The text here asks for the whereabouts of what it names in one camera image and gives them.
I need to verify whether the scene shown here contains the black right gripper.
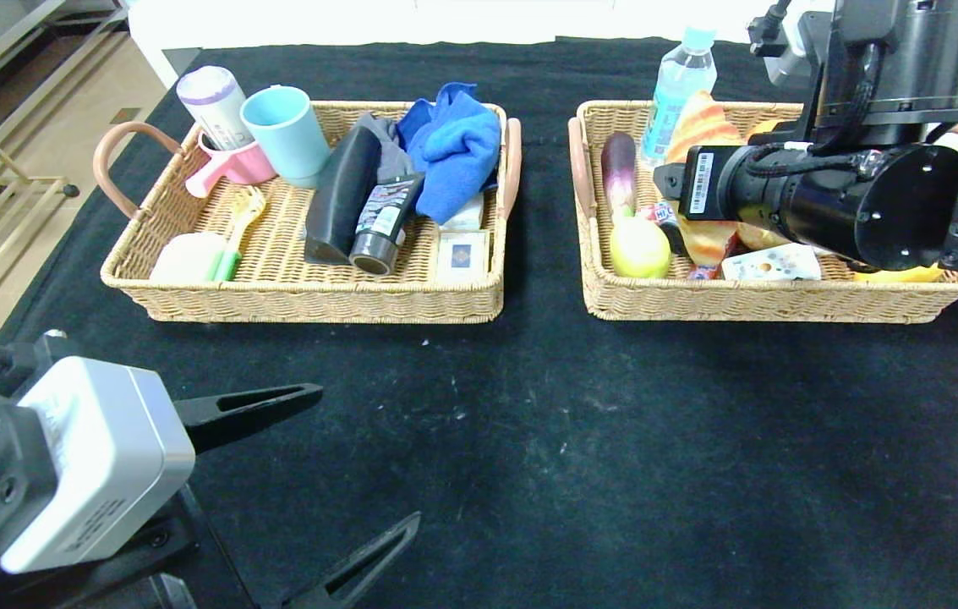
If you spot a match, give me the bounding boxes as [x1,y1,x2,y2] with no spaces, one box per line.
[653,144,788,222]

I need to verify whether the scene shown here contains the striped golden croissant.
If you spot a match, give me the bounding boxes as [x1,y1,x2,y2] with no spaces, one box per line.
[665,91,748,268]

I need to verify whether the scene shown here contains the yellow lemon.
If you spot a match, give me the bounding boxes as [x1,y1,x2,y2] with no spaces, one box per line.
[609,216,672,280]

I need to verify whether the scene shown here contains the round cream puff bread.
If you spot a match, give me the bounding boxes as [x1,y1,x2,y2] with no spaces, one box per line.
[736,222,794,251]

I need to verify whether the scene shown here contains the black cosmetic tube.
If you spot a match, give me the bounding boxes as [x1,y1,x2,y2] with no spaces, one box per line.
[348,173,427,277]

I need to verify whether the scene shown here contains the black leather glasses case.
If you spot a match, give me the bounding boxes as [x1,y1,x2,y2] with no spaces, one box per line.
[304,125,384,266]

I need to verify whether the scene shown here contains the purple eggplant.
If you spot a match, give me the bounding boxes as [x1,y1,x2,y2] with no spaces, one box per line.
[601,133,638,222]

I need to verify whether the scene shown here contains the clear water bottle blue label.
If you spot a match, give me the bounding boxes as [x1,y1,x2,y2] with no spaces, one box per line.
[639,27,718,166]

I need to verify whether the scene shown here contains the orange blue candy roll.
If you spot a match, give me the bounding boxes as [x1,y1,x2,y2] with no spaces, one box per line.
[687,239,740,282]

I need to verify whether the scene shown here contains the plain white small box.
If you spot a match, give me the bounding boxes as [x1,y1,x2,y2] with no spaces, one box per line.
[440,193,485,232]

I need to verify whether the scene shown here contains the blue cloth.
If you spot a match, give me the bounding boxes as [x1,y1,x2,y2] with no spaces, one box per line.
[396,83,503,225]

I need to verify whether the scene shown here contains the card box blue diamond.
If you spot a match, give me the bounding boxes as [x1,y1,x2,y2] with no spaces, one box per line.
[435,230,492,285]

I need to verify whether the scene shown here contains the yellow pear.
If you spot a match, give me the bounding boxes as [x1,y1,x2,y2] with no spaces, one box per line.
[851,263,949,284]

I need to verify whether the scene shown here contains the grey cloth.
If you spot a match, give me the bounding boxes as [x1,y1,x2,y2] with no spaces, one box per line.
[354,112,417,183]

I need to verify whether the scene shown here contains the black table cloth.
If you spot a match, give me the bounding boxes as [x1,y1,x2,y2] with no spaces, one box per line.
[0,38,958,609]

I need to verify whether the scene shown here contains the light blue plastic cup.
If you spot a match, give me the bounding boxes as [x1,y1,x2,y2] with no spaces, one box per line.
[240,85,335,190]

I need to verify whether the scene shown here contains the white background table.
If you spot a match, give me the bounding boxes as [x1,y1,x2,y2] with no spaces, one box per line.
[130,0,835,92]

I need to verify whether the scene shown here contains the white tumbler lilac lid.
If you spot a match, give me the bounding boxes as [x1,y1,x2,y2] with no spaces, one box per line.
[177,66,255,153]

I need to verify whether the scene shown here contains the pale white soap bar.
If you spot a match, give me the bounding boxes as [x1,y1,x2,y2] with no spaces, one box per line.
[149,233,229,283]

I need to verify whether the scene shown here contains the woven wicker basket brown handles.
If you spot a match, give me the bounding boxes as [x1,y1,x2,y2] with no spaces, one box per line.
[94,101,523,325]
[567,101,958,325]

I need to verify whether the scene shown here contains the black braided cable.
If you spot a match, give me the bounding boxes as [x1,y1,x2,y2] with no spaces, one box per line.
[745,42,890,178]

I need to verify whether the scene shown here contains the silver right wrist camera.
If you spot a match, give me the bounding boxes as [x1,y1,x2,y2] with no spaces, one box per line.
[762,8,836,85]

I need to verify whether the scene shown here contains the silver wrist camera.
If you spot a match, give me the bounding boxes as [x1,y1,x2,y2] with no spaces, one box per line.
[762,8,836,85]
[0,355,197,576]

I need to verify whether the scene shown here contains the pink cup with handle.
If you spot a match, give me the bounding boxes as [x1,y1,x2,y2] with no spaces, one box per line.
[185,134,278,200]

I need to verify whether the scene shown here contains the yellow fork green handle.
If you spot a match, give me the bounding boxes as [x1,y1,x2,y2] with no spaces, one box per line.
[214,186,267,283]

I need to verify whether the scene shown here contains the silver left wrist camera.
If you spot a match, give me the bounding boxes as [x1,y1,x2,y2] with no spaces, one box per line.
[0,355,197,576]

